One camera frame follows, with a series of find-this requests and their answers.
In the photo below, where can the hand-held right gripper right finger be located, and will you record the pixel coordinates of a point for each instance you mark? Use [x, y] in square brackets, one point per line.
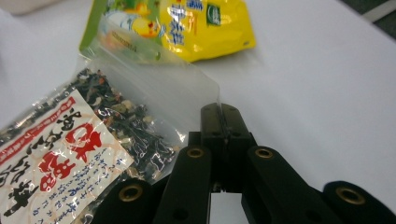
[267, 186]

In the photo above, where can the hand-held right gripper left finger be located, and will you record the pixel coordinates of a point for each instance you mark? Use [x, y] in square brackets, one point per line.
[186, 186]

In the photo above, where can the clear dried seaweed packet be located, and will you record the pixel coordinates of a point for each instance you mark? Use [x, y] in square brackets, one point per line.
[77, 140]

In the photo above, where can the yellow green sauce pouch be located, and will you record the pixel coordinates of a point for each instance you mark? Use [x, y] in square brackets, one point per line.
[214, 34]

